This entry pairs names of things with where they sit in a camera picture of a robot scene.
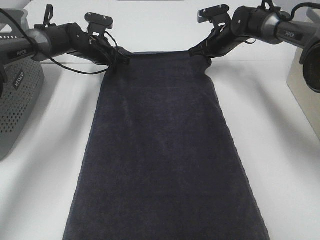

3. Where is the beige bin with grey rim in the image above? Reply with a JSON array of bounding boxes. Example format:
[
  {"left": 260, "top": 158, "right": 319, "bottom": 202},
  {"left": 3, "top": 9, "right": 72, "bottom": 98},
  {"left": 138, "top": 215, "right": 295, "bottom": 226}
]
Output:
[{"left": 286, "top": 7, "right": 320, "bottom": 139}]

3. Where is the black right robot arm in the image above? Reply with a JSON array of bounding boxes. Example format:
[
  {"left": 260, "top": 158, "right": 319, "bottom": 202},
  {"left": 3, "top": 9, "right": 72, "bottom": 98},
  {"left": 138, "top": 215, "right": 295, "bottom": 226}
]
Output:
[{"left": 188, "top": 0, "right": 320, "bottom": 93}]

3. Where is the dark navy towel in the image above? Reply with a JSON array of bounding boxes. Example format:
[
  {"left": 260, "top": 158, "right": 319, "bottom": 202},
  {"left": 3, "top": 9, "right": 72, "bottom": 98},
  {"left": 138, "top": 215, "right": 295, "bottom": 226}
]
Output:
[{"left": 63, "top": 51, "right": 269, "bottom": 240}]

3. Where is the grey perforated plastic basket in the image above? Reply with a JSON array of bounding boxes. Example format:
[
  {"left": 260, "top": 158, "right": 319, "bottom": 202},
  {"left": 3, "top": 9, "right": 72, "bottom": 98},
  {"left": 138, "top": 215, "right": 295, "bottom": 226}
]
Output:
[{"left": 0, "top": 8, "right": 45, "bottom": 159}]

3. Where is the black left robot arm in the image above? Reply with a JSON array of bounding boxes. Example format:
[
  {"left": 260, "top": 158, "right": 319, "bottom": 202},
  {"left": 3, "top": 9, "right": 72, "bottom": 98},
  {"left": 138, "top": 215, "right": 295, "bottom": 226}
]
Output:
[{"left": 0, "top": 23, "right": 130, "bottom": 93}]

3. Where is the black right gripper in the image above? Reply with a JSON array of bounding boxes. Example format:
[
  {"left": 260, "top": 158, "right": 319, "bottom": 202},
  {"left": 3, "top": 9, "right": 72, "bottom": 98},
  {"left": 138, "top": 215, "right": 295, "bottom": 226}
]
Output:
[{"left": 188, "top": 14, "right": 250, "bottom": 58}]

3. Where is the black left camera cable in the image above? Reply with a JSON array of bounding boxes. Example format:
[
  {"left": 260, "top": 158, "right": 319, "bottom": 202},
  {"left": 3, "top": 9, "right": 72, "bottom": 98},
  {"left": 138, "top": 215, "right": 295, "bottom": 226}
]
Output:
[{"left": 0, "top": 7, "right": 121, "bottom": 75}]

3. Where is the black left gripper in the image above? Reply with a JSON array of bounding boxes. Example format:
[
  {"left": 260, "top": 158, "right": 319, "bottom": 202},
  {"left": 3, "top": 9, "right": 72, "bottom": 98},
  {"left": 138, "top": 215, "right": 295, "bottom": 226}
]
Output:
[{"left": 67, "top": 23, "right": 131, "bottom": 66}]

